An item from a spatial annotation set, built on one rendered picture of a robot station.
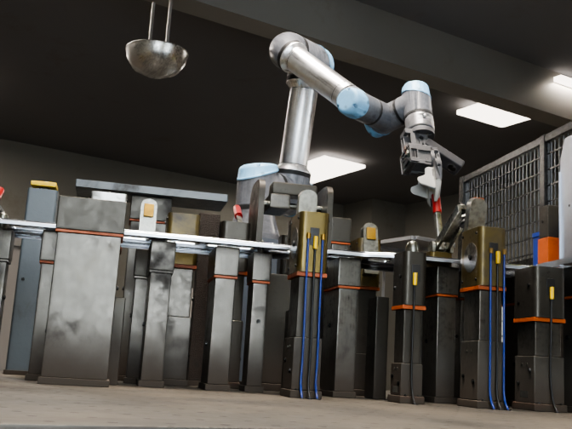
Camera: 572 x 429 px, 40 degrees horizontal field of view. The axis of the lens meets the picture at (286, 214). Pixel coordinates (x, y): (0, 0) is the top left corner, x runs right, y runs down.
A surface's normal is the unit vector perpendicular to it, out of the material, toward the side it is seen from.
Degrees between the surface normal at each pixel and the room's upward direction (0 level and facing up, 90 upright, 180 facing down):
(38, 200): 90
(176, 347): 90
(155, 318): 90
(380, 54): 90
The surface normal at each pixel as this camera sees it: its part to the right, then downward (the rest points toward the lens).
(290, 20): 0.53, -0.13
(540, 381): 0.22, -0.18
